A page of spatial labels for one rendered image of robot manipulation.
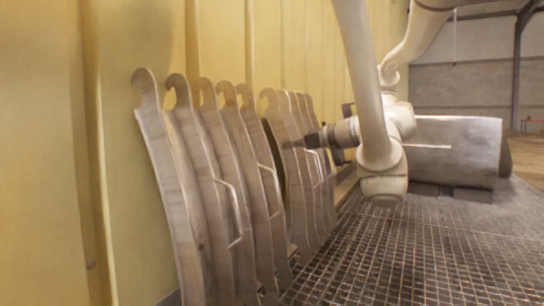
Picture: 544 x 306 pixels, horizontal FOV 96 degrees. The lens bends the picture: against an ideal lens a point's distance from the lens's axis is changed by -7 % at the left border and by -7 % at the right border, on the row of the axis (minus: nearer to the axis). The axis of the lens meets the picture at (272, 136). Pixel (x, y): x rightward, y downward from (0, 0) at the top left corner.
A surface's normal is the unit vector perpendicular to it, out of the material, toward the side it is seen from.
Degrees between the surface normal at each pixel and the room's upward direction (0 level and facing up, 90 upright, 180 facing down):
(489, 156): 90
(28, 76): 90
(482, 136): 90
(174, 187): 90
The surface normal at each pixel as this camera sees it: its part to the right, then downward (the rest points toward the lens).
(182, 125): -0.49, 0.08
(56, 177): 0.88, 0.04
